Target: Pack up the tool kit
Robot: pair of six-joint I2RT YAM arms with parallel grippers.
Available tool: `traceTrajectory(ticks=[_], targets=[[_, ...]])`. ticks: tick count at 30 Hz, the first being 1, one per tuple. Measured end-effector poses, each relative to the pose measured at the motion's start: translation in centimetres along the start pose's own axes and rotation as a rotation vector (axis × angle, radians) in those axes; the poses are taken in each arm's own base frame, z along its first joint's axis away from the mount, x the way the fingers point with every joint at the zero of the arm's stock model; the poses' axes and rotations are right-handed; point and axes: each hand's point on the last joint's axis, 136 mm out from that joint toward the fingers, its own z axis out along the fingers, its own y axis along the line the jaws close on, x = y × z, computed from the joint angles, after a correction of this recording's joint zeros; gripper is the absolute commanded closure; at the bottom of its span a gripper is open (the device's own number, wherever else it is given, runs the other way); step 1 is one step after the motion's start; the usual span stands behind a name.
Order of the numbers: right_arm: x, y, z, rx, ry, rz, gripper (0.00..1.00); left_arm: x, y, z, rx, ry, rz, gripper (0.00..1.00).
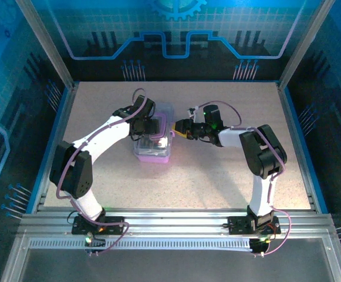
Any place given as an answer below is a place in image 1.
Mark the purple clear plastic toolbox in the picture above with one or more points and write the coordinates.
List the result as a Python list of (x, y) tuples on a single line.
[(155, 152)]

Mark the aluminium framed dark panel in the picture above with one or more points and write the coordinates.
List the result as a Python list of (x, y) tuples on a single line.
[(173, 264)]

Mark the table side rail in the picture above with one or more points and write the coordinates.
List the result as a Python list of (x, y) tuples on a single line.
[(290, 126), (63, 126)]

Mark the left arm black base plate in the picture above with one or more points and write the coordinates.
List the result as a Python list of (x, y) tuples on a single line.
[(117, 224)]

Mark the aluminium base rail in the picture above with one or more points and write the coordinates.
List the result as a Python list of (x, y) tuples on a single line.
[(173, 220)]

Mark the aluminium post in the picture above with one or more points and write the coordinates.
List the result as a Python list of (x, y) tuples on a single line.
[(305, 44), (45, 44)]

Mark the blue printed back panel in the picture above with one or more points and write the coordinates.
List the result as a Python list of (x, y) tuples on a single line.
[(170, 29)]

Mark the blue printed left side panel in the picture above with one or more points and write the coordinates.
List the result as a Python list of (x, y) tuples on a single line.
[(6, 88)]

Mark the blue printed panel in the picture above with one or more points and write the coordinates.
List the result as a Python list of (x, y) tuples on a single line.
[(6, 88), (170, 29), (334, 88)]

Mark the right table side rail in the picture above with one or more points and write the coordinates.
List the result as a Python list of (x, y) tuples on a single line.
[(290, 126)]

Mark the left table side rail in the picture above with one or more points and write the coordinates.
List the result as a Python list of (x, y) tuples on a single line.
[(63, 126)]

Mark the right aluminium post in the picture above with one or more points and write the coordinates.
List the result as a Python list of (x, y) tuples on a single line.
[(305, 44)]

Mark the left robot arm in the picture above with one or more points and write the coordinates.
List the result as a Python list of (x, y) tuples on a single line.
[(70, 170)]

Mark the left aluminium post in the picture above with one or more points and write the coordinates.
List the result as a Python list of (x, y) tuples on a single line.
[(45, 44)]

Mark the blue printed right side panel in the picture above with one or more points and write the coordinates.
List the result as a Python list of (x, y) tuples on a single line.
[(334, 88)]

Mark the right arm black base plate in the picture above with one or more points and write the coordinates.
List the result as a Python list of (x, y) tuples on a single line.
[(237, 224)]

